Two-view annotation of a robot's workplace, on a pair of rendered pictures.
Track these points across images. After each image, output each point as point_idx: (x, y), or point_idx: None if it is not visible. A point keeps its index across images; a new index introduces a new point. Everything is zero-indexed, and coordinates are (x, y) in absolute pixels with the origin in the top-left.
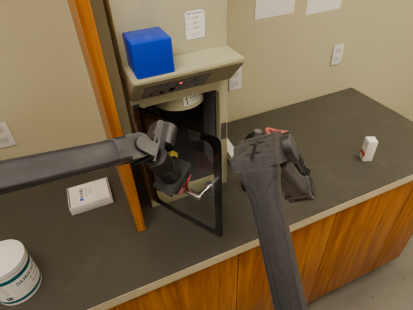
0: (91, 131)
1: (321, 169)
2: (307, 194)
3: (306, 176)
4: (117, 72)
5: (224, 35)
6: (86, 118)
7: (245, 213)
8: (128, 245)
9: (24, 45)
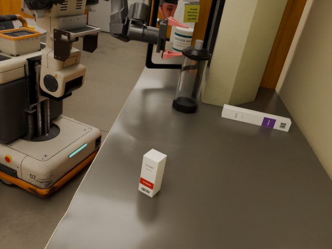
0: (285, 62)
1: (167, 146)
2: (110, 15)
3: (125, 23)
4: (313, 20)
5: None
6: (290, 49)
7: (160, 93)
8: None
9: None
